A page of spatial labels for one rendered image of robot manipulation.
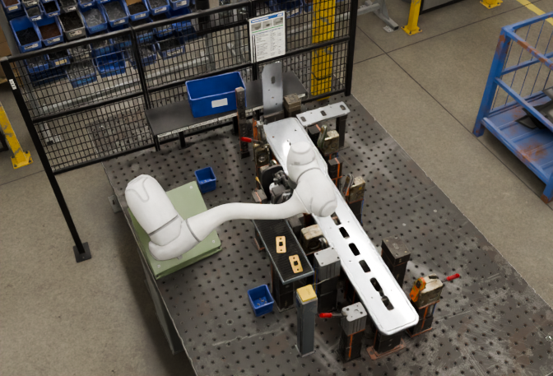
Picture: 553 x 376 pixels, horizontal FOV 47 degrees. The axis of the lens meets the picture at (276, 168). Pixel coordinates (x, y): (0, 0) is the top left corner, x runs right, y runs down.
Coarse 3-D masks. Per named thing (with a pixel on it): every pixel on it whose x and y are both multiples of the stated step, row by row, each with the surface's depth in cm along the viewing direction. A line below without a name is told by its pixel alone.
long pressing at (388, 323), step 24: (288, 120) 349; (288, 144) 336; (312, 144) 336; (336, 192) 312; (312, 216) 303; (336, 240) 292; (360, 240) 292; (384, 264) 283; (360, 288) 274; (384, 288) 274; (384, 312) 266; (408, 312) 266
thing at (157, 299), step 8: (144, 264) 326; (152, 280) 320; (152, 288) 334; (152, 296) 360; (160, 304) 326; (160, 312) 341; (160, 320) 368; (168, 320) 338; (168, 328) 343; (168, 336) 356; (176, 336) 352; (176, 344) 358; (176, 352) 363
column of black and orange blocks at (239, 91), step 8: (240, 88) 338; (240, 96) 339; (240, 104) 343; (240, 112) 347; (240, 120) 351; (240, 128) 355; (240, 136) 360; (240, 144) 366; (240, 152) 370; (248, 152) 370
